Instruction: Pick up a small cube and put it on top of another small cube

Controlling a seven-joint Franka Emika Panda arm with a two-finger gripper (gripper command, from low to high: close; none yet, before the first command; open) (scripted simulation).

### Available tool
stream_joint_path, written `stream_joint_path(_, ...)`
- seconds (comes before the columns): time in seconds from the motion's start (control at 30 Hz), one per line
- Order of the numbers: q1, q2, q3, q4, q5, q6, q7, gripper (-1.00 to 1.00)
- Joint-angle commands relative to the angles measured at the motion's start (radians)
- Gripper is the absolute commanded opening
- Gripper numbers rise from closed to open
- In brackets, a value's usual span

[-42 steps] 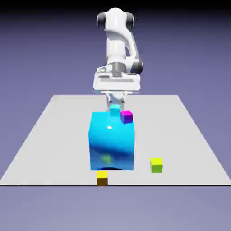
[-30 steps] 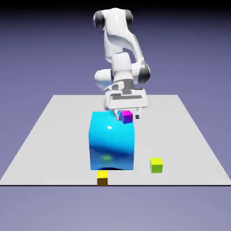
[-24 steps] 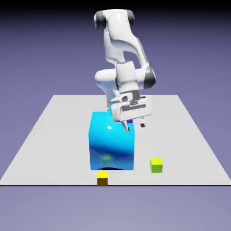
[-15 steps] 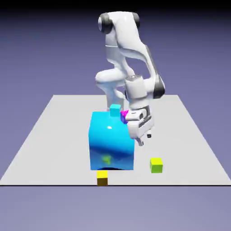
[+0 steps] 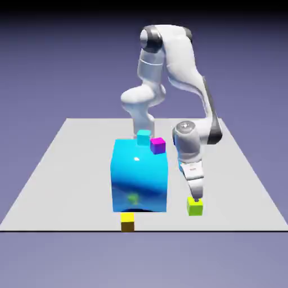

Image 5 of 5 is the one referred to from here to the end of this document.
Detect small lime green cube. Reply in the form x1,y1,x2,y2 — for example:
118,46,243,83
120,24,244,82
186,196,204,217

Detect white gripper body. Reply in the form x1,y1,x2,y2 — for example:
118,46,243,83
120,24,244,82
186,176,205,200

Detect small magenta cube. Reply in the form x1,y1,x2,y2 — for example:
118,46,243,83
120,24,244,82
150,137,167,155

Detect small cyan cube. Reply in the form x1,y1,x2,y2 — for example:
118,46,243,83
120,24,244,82
136,129,152,146

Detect large blue box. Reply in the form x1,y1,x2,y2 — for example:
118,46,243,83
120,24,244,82
110,138,169,213

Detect small yellow cube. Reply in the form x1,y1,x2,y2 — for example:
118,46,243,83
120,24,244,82
120,213,135,232

